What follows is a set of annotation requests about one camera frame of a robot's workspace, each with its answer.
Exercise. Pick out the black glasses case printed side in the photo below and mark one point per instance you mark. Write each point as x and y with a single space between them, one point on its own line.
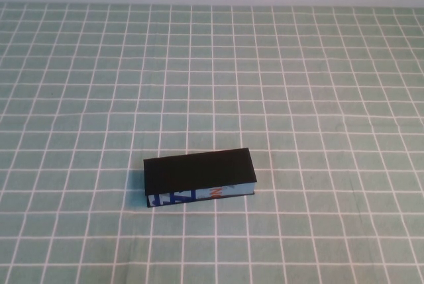
198 171

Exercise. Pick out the green checked tablecloth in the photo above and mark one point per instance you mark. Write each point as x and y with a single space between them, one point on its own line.
99 65

